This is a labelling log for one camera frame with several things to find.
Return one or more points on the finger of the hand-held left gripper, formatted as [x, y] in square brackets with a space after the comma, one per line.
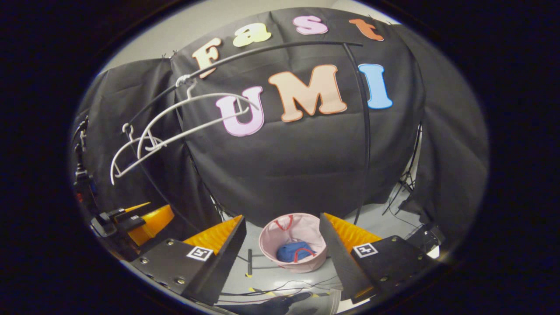
[120, 213]
[151, 225]

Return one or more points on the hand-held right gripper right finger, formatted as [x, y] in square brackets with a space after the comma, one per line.
[339, 258]

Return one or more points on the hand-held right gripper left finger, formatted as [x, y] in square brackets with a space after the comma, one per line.
[223, 267]

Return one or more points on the pink laundry hamper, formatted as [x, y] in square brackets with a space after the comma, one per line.
[306, 227]

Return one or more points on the white plastic hanger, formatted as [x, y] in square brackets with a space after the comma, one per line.
[205, 95]
[113, 168]

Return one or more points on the black clothes rack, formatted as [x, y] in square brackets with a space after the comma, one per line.
[369, 131]

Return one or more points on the black floor bar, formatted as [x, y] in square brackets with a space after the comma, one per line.
[250, 262]

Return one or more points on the black backdrop stand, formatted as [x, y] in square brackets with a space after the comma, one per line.
[409, 175]
[218, 209]

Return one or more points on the black floor box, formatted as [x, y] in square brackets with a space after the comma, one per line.
[422, 238]

